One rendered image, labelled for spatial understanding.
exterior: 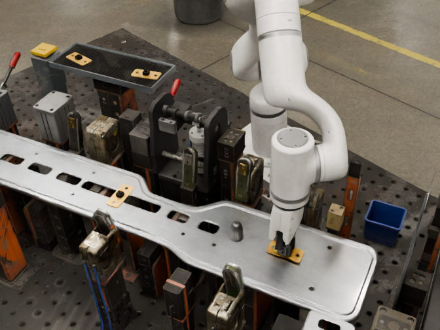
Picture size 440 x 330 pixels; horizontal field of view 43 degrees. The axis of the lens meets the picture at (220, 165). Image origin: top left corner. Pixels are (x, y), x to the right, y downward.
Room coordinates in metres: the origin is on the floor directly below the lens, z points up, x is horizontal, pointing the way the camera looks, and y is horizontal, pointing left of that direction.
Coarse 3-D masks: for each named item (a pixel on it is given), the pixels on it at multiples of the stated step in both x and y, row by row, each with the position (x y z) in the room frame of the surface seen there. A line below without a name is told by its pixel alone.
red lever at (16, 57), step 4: (16, 52) 1.62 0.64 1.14; (16, 56) 1.61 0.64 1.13; (12, 60) 1.60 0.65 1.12; (16, 60) 1.60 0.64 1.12; (12, 64) 1.59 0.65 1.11; (12, 68) 1.59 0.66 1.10; (8, 72) 1.57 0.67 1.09; (8, 76) 1.56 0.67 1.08; (4, 80) 1.55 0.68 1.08; (0, 84) 1.53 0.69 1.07; (4, 84) 1.54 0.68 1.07; (0, 88) 1.52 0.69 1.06; (4, 88) 1.53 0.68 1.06
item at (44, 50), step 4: (44, 44) 1.62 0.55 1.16; (48, 44) 1.62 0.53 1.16; (36, 48) 1.60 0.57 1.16; (40, 48) 1.60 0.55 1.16; (44, 48) 1.59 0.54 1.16; (48, 48) 1.59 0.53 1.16; (52, 48) 1.59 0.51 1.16; (56, 48) 1.61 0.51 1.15; (32, 52) 1.58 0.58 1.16; (36, 52) 1.57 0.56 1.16; (40, 52) 1.57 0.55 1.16; (44, 52) 1.57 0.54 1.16; (48, 52) 1.57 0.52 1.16; (44, 56) 1.56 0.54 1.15
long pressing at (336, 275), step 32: (0, 160) 1.24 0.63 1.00; (32, 160) 1.23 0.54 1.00; (64, 160) 1.23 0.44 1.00; (96, 160) 1.22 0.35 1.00; (32, 192) 1.10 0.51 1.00; (64, 192) 1.09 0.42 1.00; (128, 224) 0.97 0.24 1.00; (160, 224) 0.96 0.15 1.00; (192, 224) 0.96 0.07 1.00; (224, 224) 0.96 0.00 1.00; (256, 224) 0.95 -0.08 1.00; (192, 256) 0.86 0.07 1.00; (224, 256) 0.85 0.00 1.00; (256, 256) 0.85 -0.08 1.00; (320, 256) 0.84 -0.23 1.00; (352, 256) 0.84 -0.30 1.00; (256, 288) 0.76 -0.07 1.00; (288, 288) 0.75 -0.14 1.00; (320, 288) 0.75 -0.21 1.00; (352, 288) 0.75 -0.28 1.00; (352, 320) 0.67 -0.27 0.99
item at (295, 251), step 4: (272, 240) 0.89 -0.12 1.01; (272, 244) 0.88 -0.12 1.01; (268, 248) 0.86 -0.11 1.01; (272, 248) 0.86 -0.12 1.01; (296, 248) 0.86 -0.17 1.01; (268, 252) 0.85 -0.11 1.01; (272, 252) 0.85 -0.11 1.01; (276, 252) 0.85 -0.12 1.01; (292, 252) 0.85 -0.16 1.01; (296, 252) 0.85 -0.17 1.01; (300, 252) 0.85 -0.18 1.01; (280, 256) 0.84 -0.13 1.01; (284, 256) 0.84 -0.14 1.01; (292, 256) 0.84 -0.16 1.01; (300, 256) 0.84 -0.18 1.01; (292, 260) 0.83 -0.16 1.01; (296, 260) 0.83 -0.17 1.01; (300, 260) 0.83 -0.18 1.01
